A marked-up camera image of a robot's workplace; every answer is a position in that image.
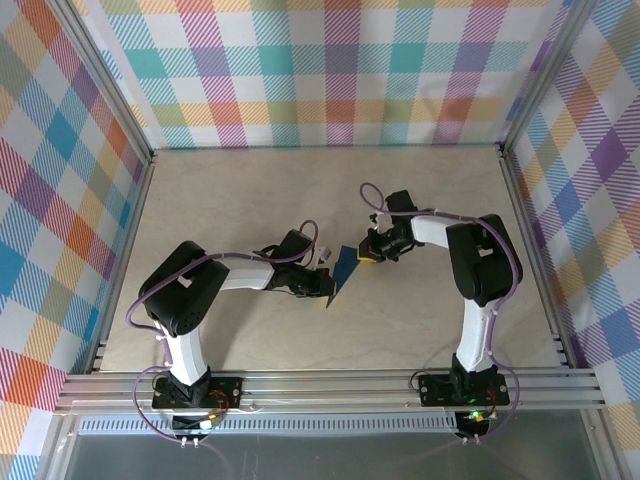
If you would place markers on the aluminium frame post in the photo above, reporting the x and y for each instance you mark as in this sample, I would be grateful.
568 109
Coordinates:
106 75
546 75

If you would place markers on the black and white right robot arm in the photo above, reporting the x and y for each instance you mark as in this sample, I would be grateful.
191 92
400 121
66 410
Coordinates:
480 260

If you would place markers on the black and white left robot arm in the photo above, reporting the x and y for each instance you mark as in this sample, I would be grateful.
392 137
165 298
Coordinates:
180 295

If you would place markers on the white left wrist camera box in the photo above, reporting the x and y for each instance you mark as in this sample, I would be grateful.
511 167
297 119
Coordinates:
324 252

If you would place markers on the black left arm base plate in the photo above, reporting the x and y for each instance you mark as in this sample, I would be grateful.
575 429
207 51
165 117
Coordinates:
225 392

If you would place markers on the grey metal panel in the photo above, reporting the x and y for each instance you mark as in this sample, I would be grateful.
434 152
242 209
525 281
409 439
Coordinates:
325 460

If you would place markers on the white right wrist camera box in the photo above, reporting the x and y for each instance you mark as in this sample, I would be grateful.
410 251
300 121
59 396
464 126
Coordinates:
382 221

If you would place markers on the long aluminium frame rail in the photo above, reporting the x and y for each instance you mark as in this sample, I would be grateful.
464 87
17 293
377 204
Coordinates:
325 390

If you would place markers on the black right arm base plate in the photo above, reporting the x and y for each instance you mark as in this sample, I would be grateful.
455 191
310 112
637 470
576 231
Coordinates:
435 390

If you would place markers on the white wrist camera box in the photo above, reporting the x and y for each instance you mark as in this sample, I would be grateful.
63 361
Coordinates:
324 252
382 221

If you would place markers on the aluminium table side rail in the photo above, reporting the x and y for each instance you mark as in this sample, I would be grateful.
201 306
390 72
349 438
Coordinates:
135 215
522 215

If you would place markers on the small black circuit board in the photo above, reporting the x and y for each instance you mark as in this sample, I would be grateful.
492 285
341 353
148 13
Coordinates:
200 424
475 422

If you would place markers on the blue cloth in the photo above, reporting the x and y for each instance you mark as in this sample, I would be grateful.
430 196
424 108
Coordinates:
344 270

